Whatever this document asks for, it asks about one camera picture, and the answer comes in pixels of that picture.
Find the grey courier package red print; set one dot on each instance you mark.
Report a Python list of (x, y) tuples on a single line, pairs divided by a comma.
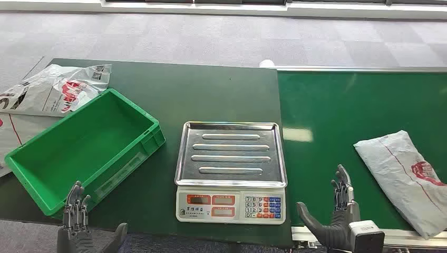
[(401, 174)]

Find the green plastic basket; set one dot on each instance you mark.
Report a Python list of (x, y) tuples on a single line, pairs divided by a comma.
[(80, 146)]

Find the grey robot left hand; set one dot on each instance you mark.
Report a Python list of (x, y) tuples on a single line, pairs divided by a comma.
[(75, 237)]

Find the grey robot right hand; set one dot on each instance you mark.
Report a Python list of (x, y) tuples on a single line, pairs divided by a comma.
[(335, 232)]

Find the white wall ledge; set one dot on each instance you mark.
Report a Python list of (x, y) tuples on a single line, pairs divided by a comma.
[(209, 7)]

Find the white electronic weighing scale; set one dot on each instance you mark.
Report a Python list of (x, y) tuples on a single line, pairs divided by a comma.
[(230, 206)]

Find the white courier bag red line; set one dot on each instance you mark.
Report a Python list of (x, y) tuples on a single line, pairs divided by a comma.
[(14, 132)]

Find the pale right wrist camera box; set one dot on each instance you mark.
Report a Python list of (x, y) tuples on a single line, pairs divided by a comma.
[(366, 237)]

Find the white conveyor roller end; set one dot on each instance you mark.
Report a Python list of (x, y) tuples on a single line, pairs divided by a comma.
[(266, 63)]

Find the white courier bag red print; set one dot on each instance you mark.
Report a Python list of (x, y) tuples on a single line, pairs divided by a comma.
[(45, 90)]

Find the steel scale weighing tray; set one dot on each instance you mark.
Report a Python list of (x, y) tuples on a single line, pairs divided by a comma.
[(230, 153)]

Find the green conveyor belt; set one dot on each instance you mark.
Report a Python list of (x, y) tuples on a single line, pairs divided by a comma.
[(331, 104)]

